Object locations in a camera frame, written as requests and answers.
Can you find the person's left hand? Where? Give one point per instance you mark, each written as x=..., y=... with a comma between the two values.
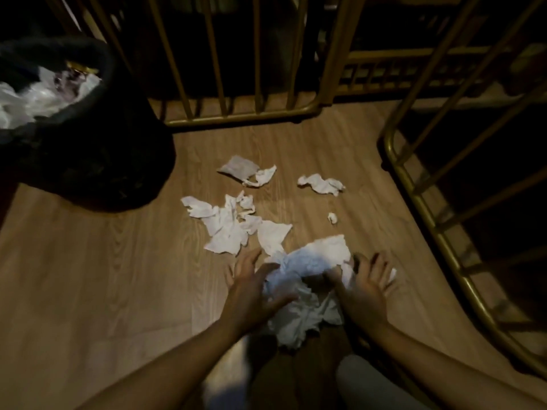
x=248, y=301

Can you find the gold shiny wrapper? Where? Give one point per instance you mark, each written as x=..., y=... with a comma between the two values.
x=82, y=67

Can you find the person's left thumb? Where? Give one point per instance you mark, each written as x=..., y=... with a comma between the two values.
x=283, y=303

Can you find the person's right hand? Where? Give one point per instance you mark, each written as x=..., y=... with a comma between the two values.
x=365, y=301

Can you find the triangular white tissue piece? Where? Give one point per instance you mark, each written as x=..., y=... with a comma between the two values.
x=272, y=235

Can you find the person's right forearm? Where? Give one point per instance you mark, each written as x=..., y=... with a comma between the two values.
x=444, y=367

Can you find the person's grey trouser leg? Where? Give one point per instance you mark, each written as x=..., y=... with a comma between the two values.
x=369, y=386

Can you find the black trash bag bin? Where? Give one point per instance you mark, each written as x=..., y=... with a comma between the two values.
x=102, y=153

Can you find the grey tissue piece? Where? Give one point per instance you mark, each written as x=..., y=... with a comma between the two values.
x=238, y=168

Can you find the long crumpled white tissue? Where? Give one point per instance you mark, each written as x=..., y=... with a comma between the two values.
x=321, y=184

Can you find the white plastic trash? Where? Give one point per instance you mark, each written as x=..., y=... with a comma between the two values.
x=38, y=100

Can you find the flat torn white tissue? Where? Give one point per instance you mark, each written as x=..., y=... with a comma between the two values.
x=220, y=228

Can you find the gold metal low rail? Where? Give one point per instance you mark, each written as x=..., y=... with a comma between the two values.
x=410, y=59

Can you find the person's right middle finger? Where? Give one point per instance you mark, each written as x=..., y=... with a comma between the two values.
x=377, y=264

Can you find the gold metal bed frame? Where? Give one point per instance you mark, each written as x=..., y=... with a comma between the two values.
x=239, y=117
x=431, y=226

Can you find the large white tissue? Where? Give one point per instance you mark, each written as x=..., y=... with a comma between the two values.
x=310, y=262

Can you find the small crumpled white tissue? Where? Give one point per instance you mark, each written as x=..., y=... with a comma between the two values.
x=263, y=175

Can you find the tiny white tissue ball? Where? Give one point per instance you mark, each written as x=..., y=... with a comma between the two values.
x=332, y=217

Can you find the person's right thumb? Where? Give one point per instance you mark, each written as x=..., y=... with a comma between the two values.
x=334, y=280

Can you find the person's left forearm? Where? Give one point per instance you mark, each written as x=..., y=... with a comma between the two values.
x=171, y=369

